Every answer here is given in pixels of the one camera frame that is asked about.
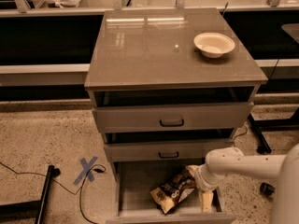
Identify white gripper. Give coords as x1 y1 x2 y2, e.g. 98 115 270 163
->
186 164 223 213

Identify brown chip bag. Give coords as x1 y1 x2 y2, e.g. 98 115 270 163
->
150 166 197 214

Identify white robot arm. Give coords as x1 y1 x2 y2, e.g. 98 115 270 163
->
193 145 299 224

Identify grey middle drawer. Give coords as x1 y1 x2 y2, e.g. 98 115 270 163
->
104 139 233 162

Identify grey drawer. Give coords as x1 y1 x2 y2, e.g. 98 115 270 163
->
106 158 235 224
104 139 233 162
92 103 253 133

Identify grey bottom drawer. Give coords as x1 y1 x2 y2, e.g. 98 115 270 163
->
106 158 235 224

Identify grey top drawer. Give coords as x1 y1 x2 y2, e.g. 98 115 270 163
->
92 103 253 133

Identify grey drawer cabinet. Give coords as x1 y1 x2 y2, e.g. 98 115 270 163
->
83 7 269 161

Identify black caster leg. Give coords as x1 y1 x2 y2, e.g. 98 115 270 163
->
260 182 275 197

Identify black stand leg right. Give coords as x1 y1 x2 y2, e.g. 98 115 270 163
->
248 115 272 154

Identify black stand leg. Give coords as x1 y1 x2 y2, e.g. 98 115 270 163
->
248 115 272 154
0 165 61 224

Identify blue tape cross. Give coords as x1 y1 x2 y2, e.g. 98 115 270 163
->
73 156 97 185

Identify white paper bowl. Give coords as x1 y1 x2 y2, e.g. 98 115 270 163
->
193 33 235 59

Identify black stand leg left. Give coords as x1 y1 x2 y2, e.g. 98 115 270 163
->
0 165 61 224

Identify thin cable behind cabinet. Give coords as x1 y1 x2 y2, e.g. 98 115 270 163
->
232 123 249 142

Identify black floor cable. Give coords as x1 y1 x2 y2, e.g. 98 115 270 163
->
0 161 107 224

